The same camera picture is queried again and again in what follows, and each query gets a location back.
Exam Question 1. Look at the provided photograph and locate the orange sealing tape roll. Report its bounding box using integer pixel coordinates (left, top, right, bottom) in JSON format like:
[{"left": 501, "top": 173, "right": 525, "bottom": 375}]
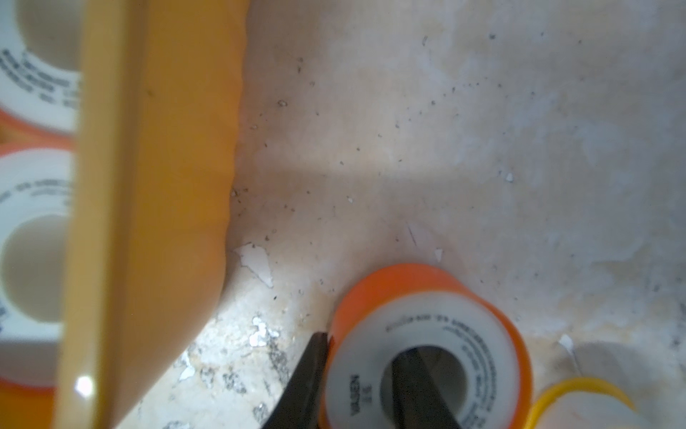
[
  {"left": 1, "top": 143, "right": 73, "bottom": 389},
  {"left": 1, "top": 0, "right": 85, "bottom": 140},
  {"left": 319, "top": 264, "right": 533, "bottom": 428}
]

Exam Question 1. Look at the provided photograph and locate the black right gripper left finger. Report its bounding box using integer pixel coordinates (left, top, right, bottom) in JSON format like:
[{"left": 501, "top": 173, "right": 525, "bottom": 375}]
[{"left": 262, "top": 332, "right": 329, "bottom": 429}]

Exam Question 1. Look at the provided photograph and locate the yellow plastic storage box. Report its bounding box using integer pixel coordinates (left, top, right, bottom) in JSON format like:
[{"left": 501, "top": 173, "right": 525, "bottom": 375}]
[{"left": 53, "top": 1, "right": 249, "bottom": 428}]

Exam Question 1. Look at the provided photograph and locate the yellow tape roll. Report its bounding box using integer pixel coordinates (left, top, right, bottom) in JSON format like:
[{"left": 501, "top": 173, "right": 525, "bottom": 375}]
[{"left": 525, "top": 377, "right": 650, "bottom": 429}]

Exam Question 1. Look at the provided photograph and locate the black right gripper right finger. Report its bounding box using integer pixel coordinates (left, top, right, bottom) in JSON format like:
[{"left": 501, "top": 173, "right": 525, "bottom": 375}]
[{"left": 391, "top": 349, "right": 460, "bottom": 429}]

